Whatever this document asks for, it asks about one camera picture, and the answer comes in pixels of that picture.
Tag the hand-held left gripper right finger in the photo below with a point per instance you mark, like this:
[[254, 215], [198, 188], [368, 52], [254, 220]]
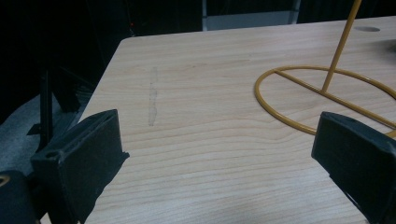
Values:
[[358, 155]]

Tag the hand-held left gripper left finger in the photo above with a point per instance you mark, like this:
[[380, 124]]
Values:
[[77, 161]]

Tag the black metal stand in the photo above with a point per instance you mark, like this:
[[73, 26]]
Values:
[[46, 109]]

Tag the grey metal frame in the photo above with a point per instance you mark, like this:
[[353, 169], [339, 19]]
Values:
[[249, 18]]

